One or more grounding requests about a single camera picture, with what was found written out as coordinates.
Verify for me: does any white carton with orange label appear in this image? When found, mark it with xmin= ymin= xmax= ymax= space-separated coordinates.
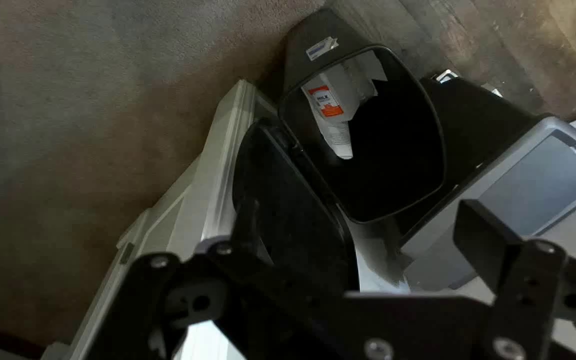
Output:
xmin=301 ymin=51 xmax=385 ymax=161

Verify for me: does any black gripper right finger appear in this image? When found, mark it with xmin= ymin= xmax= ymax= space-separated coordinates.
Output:
xmin=454 ymin=201 xmax=576 ymax=360

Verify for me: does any black trash bin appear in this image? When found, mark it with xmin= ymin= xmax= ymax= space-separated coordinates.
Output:
xmin=279 ymin=10 xmax=538 ymax=235

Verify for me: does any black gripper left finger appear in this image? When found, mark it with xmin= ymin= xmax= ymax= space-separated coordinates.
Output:
xmin=84 ymin=242 xmax=361 ymax=360

